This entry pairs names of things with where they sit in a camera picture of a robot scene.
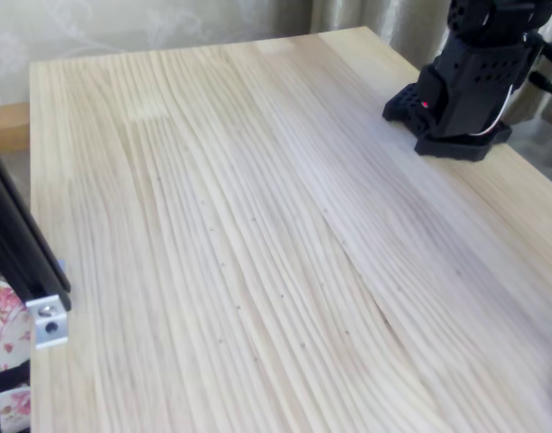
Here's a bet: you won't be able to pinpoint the aluminium profile mast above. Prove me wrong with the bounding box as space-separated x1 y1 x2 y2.
0 134 73 313

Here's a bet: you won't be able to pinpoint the floral cloth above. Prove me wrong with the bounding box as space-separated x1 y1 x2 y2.
0 270 33 433

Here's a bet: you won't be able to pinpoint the wooden ledge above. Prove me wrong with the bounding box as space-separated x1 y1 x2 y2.
0 102 32 155

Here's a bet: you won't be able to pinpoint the red white servo wires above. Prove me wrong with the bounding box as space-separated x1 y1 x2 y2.
472 85 521 139

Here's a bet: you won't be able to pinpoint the metal corner bracket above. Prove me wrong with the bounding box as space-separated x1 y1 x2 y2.
25 259 70 352

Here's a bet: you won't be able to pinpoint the black power cable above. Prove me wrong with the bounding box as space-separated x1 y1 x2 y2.
527 32 552 101

